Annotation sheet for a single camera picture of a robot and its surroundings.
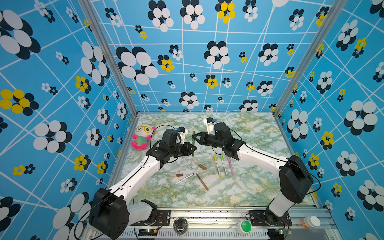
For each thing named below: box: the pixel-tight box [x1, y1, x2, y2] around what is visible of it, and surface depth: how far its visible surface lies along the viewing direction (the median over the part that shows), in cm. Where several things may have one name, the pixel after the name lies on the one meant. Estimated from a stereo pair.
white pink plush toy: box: [130, 124, 157, 150], surface depth 102 cm
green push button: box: [241, 220, 253, 233], surface depth 64 cm
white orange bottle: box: [301, 216, 321, 229], surface depth 68 cm
